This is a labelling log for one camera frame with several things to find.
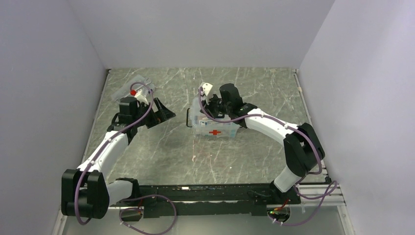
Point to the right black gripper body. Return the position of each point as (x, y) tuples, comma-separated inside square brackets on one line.
[(215, 106)]

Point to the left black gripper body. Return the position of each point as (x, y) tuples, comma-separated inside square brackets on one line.
[(153, 118)]

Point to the clear medicine kit box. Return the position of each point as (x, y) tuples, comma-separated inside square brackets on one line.
[(203, 126)]

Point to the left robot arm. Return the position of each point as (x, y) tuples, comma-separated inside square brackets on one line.
[(84, 190)]

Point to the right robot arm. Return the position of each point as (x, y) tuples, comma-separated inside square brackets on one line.
[(302, 149)]

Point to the clear box with blue latches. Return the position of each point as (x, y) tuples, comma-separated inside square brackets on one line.
[(136, 83)]

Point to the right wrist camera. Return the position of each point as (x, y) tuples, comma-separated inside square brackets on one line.
[(205, 91)]

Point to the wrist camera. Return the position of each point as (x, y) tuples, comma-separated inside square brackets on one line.
[(141, 95), (205, 91)]

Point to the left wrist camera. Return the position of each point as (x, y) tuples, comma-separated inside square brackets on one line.
[(141, 95)]

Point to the black front rail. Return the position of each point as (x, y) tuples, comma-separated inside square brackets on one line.
[(218, 199)]

